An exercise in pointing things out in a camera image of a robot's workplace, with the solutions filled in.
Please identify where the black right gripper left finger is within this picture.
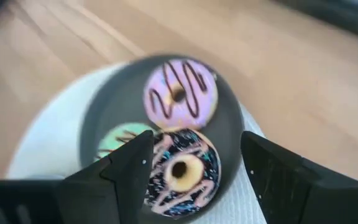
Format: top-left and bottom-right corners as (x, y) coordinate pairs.
(0, 129), (155, 224)

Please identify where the lilac glazed chocolate-drizzle donut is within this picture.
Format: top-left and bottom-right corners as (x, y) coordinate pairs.
(143, 58), (219, 131)

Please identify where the dark grey round plate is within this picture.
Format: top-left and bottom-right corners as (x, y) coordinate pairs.
(79, 55), (245, 224)

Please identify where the black glazed pink-drizzle donut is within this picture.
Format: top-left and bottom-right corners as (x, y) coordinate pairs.
(144, 128), (223, 218)

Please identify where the green glazed chocolate-drizzle donut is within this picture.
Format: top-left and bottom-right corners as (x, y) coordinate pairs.
(96, 122), (158, 162)

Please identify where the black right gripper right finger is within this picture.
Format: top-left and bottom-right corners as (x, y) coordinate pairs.
(240, 130), (358, 224)

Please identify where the white round woven placemat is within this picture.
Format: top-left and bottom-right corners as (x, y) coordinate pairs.
(6, 62), (267, 224)

